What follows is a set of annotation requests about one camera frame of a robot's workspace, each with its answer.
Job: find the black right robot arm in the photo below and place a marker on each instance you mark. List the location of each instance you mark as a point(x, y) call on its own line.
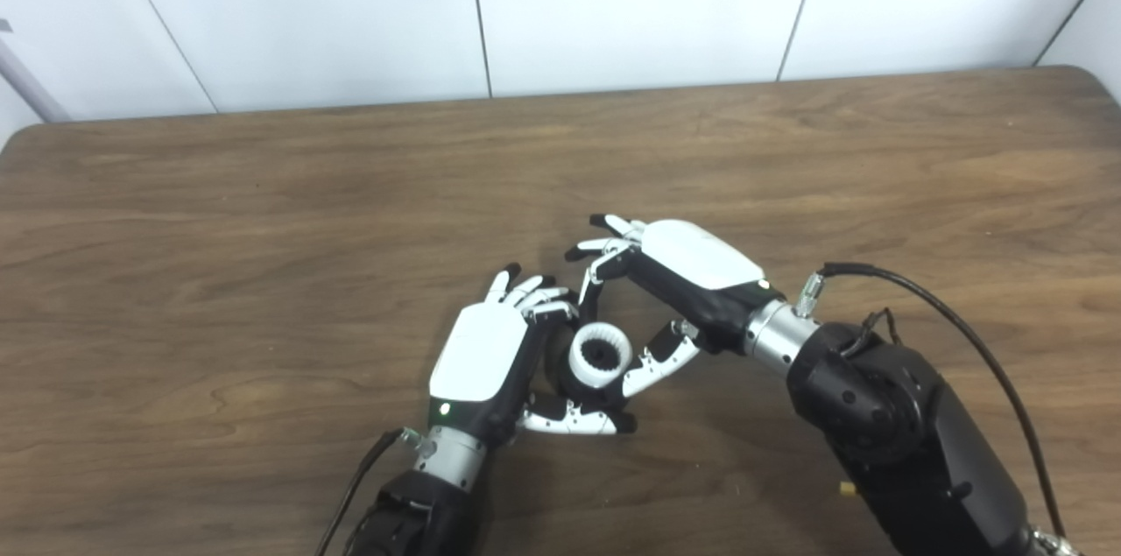
point(902, 425)

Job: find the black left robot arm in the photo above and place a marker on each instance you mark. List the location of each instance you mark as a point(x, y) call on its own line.
point(420, 512)

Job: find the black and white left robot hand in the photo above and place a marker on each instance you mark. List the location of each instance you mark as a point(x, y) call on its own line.
point(477, 355)

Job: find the round black plastic part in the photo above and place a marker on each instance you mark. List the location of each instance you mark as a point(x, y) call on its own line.
point(601, 355)

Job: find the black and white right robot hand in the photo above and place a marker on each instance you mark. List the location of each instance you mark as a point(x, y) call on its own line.
point(701, 263)

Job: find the grey corner pole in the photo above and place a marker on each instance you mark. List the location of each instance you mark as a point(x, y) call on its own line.
point(31, 87)

